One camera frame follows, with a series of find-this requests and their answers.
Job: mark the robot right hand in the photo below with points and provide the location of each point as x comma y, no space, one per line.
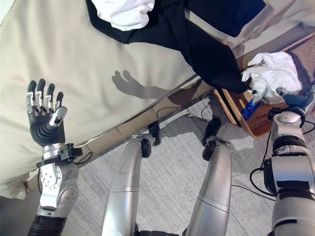
297,99

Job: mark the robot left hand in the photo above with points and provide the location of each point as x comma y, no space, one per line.
44,127

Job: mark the white cloth garment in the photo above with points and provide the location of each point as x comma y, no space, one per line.
273,71

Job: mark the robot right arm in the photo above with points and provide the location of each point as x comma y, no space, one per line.
290,172

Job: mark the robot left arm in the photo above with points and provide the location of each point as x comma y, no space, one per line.
53,186

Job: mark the brown wicker basket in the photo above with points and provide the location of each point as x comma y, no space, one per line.
265,118

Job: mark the blue item in basket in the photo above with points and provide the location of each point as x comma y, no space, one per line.
249,108

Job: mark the bed with beige sheet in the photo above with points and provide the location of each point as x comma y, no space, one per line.
86,61

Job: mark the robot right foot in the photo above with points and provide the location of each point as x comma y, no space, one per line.
211,130

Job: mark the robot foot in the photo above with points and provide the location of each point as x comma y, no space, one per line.
211,130
154,131

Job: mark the robot left leg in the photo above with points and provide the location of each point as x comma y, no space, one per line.
125,186

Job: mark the robot leg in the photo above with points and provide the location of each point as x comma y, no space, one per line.
214,189
125,186

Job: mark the navy blue garment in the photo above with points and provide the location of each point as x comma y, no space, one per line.
242,14

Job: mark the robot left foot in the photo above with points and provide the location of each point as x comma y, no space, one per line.
154,131

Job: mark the black garment with beige stripe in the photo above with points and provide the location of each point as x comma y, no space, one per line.
197,41

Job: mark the robot right leg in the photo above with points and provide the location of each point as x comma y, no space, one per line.
214,189

